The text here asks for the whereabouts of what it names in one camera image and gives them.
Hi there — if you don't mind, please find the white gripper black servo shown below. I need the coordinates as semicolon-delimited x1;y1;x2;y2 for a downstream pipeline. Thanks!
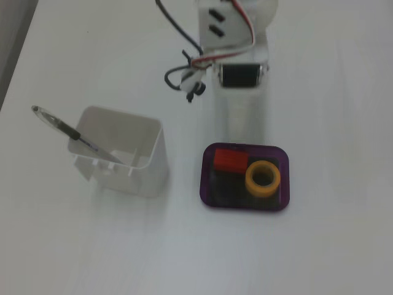
211;60;271;144

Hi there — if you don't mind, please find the red ribbed cube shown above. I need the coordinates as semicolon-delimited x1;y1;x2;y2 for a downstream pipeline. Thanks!
213;149;249;175

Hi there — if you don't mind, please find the yellow tape roll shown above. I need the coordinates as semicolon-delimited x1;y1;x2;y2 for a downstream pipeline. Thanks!
244;159;282;197

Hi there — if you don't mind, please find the purple plastic tray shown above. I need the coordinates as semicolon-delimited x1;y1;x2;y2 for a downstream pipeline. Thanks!
198;141;291;213

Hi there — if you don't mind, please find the white plastic pen holder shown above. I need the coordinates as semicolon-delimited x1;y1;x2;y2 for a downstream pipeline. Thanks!
66;106;169;198

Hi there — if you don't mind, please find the black ballpoint pen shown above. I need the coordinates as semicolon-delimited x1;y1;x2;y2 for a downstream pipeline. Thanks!
31;104;123;164

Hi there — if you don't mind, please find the black cable clip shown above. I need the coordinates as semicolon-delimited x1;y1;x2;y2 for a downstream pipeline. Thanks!
184;80;206;104

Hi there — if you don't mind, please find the red white black servo wire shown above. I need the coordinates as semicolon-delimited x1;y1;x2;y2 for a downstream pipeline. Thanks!
192;0;257;69

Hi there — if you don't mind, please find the black cable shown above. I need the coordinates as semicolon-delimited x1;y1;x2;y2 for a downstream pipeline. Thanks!
155;0;204;92

